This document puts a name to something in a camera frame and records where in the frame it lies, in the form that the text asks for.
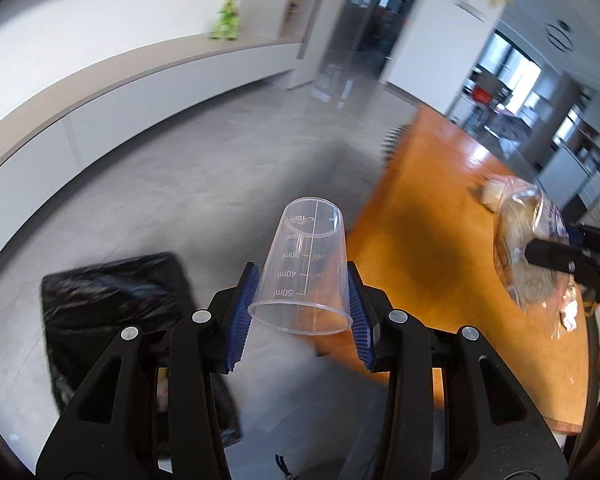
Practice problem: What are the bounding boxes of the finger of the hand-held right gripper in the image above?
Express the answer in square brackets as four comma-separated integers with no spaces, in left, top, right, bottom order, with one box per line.
[568,222,600,270]
[525,239,600,306]

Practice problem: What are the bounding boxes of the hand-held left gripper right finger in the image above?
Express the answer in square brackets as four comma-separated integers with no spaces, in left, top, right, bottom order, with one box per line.
[346,260,568,480]

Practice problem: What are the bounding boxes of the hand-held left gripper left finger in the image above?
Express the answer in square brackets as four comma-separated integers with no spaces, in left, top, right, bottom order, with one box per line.
[35,261,261,480]

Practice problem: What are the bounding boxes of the clear plastic bag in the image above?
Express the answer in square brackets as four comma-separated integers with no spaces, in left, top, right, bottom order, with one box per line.
[495,180,588,341]

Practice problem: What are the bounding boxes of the clear plastic measuring cup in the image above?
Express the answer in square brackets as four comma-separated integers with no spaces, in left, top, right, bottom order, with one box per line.
[247,198,354,336]

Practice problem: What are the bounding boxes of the black trash bag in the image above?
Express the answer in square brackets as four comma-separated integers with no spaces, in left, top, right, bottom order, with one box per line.
[40,252,243,448]

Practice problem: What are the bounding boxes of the white kitchen counter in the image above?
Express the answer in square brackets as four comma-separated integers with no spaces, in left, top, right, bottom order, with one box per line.
[537,142,598,213]

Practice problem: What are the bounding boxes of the black white striped strip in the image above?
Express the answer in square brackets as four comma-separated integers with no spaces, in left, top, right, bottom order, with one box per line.
[380,124,417,162]

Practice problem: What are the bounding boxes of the long white sideboard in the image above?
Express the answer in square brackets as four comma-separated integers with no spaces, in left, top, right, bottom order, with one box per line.
[0,35,303,286]

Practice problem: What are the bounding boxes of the green dinosaur toy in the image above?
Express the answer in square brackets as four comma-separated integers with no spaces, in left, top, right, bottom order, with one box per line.
[210,0,241,41]

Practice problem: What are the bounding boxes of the black ring ceiling lamp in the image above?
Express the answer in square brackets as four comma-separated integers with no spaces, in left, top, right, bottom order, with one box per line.
[545,20,576,53]

